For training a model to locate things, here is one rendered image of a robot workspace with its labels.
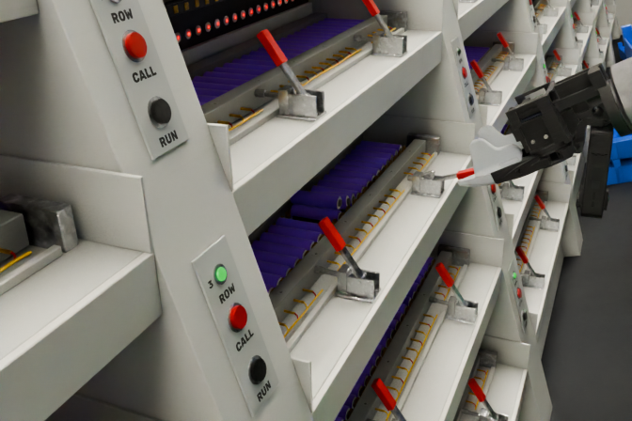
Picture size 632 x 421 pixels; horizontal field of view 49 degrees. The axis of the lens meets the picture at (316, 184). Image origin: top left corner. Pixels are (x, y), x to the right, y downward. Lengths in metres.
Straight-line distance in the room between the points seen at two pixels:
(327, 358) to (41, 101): 0.34
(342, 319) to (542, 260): 0.94
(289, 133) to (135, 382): 0.25
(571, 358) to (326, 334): 0.93
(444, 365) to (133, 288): 0.58
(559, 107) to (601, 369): 0.75
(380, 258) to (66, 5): 0.48
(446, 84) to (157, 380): 0.70
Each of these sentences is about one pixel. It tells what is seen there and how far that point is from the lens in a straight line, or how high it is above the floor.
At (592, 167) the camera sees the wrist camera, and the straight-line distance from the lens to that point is 0.87.
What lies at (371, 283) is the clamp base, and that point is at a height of 0.56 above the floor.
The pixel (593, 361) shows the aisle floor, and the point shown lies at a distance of 1.52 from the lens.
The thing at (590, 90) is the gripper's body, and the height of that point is 0.65.
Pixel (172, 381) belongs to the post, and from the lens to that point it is 0.49.
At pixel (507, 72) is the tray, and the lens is 1.57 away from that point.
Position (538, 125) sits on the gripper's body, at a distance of 0.86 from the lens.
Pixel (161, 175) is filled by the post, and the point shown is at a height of 0.77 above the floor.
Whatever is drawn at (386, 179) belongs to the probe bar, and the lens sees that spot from 0.92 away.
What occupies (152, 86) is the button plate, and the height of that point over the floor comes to 0.82.
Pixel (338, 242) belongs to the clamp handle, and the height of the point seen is 0.61.
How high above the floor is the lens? 0.85
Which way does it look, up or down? 16 degrees down
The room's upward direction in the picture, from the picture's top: 18 degrees counter-clockwise
